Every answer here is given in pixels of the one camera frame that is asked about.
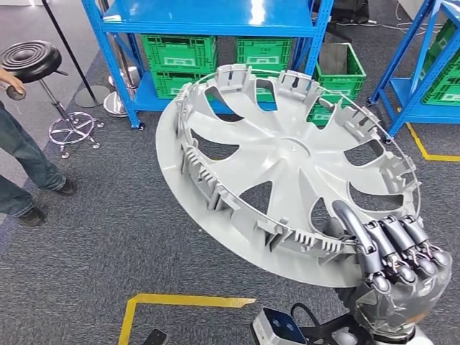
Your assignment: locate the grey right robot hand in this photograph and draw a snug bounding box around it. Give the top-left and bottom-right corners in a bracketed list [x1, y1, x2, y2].
[322, 200, 453, 340]

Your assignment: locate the person's hand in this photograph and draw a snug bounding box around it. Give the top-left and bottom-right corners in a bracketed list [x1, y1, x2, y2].
[0, 68, 25, 95]

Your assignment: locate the small dark handheld device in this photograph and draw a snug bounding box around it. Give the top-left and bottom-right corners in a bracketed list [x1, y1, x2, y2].
[6, 84, 27, 102]

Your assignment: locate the grey plastic wheel cover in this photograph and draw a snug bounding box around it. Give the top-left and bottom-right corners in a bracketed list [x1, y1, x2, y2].
[155, 63, 422, 289]

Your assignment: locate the blue metal shelf rack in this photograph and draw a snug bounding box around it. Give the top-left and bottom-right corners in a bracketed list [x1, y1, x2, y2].
[80, 0, 335, 130]
[366, 0, 460, 144]

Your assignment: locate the black stool chrome base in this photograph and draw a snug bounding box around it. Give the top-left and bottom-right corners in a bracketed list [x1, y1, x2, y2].
[0, 40, 105, 160]

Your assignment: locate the person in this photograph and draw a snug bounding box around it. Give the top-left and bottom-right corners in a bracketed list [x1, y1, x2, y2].
[0, 68, 77, 227]

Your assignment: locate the yellow floor tape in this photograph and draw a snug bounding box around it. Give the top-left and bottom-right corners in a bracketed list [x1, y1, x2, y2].
[118, 293, 256, 345]
[397, 106, 460, 163]

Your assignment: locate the green crate with grey liner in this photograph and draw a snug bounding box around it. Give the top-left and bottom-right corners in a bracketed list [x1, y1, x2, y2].
[306, 42, 367, 128]

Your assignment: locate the white cabinet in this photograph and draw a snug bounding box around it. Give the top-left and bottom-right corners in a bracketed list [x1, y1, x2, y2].
[397, 0, 429, 21]

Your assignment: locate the black office chair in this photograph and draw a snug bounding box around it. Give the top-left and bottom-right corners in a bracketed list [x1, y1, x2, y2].
[325, 0, 371, 44]

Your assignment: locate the small black flat object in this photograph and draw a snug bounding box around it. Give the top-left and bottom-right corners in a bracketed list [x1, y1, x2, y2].
[142, 328, 167, 345]

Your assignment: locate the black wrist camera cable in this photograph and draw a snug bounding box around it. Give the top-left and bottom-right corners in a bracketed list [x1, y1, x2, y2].
[290, 302, 374, 345]

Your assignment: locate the thin black stanchion post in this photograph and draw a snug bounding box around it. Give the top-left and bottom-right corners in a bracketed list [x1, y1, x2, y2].
[41, 0, 111, 109]

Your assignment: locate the chrome stanchion post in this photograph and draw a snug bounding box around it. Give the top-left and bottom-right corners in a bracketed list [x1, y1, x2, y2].
[97, 0, 129, 119]
[107, 33, 142, 90]

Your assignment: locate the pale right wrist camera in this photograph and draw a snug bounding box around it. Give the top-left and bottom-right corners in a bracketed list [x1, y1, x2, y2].
[250, 307, 306, 345]

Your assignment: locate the white floor cable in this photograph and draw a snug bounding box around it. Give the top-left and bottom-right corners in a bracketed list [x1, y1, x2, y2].
[336, 0, 444, 37]

